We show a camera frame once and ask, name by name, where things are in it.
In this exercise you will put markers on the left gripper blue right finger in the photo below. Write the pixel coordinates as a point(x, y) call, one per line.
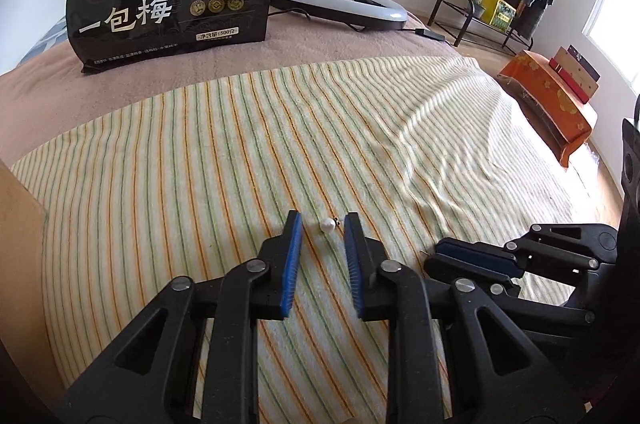
point(364, 257)

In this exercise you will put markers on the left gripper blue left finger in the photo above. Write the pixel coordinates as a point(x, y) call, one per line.
point(276, 286)

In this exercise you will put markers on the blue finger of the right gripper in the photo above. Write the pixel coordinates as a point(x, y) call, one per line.
point(448, 269)
point(515, 248)

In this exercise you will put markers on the small white pearl earring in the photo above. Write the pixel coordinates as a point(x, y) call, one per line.
point(329, 224)

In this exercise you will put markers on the yellow striped towel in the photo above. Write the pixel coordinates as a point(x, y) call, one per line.
point(300, 179)

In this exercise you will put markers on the orange covered low table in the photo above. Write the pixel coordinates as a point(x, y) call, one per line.
point(558, 115)

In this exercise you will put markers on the books on orange table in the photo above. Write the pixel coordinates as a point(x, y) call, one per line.
point(576, 72)

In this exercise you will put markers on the yellow green box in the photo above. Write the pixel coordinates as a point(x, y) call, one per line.
point(498, 14)

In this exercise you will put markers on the open brown cardboard box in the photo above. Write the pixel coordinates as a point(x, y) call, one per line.
point(23, 330)

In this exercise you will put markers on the black clothes rack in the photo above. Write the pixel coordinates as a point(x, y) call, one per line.
point(460, 19)

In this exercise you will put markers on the bed with brown blanket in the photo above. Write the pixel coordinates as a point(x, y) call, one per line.
point(250, 54)

